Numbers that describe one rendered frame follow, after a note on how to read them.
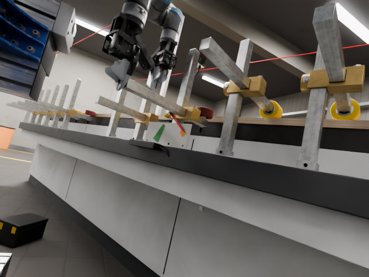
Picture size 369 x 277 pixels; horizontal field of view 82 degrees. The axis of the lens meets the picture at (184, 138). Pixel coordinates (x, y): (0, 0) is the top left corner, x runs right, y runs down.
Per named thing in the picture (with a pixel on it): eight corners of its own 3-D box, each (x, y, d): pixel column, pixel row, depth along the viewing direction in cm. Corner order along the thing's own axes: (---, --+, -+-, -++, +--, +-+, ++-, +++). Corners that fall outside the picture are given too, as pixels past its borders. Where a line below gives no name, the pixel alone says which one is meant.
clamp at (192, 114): (190, 118, 82) (194, 106, 82) (167, 117, 91) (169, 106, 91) (199, 123, 86) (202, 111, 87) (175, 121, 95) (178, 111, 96)
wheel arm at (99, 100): (97, 104, 83) (100, 94, 83) (93, 104, 85) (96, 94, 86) (172, 133, 115) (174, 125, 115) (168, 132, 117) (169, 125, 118)
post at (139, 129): (133, 151, 102) (156, 59, 108) (128, 150, 104) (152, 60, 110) (138, 153, 104) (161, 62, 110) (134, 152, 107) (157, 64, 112)
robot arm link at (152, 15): (147, -15, 83) (172, 0, 88) (139, 1, 92) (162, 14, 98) (143, 3, 82) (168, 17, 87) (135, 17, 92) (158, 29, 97)
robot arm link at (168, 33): (158, 32, 96) (172, 42, 101) (156, 41, 95) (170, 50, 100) (168, 26, 90) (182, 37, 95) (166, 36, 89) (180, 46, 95)
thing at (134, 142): (160, 155, 79) (163, 143, 79) (127, 148, 94) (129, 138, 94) (169, 158, 83) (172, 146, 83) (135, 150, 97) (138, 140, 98)
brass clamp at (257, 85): (257, 89, 66) (261, 75, 67) (221, 92, 75) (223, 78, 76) (264, 97, 71) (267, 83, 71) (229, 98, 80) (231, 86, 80)
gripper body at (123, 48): (100, 53, 62) (111, 16, 64) (124, 67, 69) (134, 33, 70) (113, 48, 57) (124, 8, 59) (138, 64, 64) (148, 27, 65)
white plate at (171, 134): (185, 149, 80) (191, 123, 81) (143, 142, 97) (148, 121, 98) (186, 149, 80) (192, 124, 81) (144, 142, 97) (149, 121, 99)
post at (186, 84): (169, 155, 85) (195, 46, 91) (163, 154, 88) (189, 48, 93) (175, 157, 88) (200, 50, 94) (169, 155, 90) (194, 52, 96)
